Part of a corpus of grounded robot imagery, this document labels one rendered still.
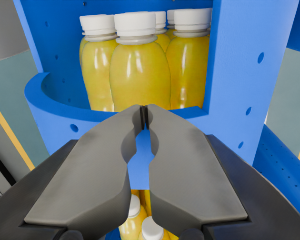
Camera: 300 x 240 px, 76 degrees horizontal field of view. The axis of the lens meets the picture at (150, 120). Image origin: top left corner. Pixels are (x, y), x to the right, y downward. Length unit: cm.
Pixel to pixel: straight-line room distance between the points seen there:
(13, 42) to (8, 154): 165
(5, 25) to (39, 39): 36
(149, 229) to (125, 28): 32
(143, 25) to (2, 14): 51
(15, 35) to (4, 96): 121
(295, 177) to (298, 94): 97
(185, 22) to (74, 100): 22
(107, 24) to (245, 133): 18
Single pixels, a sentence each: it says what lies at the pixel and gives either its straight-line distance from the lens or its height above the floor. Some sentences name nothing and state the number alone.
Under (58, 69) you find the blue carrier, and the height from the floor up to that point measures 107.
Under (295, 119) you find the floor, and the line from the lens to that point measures 193.
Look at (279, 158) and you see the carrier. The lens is 102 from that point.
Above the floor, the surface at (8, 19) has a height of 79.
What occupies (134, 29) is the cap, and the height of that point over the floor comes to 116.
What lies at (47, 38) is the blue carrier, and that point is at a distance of 31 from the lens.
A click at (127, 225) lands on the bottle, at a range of 44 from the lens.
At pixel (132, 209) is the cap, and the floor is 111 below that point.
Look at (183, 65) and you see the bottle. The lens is 22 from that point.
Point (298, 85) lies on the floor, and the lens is 178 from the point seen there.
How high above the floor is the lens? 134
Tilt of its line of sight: 60 degrees down
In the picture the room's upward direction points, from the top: 179 degrees counter-clockwise
